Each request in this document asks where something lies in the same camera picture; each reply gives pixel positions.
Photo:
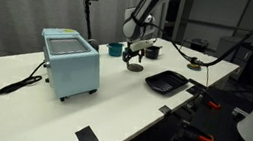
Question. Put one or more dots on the toy burger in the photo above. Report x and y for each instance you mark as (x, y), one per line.
(196, 66)

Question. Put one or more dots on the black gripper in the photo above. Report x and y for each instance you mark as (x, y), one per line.
(133, 50)

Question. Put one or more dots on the black grill tray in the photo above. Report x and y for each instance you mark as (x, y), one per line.
(165, 82)

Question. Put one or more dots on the light blue toaster oven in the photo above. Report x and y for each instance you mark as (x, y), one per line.
(72, 72)

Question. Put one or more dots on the grey cabinet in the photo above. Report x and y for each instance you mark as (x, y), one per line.
(229, 47)

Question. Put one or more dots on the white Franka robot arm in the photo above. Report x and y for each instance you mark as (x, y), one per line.
(143, 5)

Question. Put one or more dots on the teal pot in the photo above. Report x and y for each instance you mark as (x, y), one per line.
(115, 50)

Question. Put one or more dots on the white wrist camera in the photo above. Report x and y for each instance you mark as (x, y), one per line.
(142, 44)

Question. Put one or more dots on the black pot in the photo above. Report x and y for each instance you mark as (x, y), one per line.
(152, 53)

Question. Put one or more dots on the small dark plate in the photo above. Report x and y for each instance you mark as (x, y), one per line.
(197, 69)

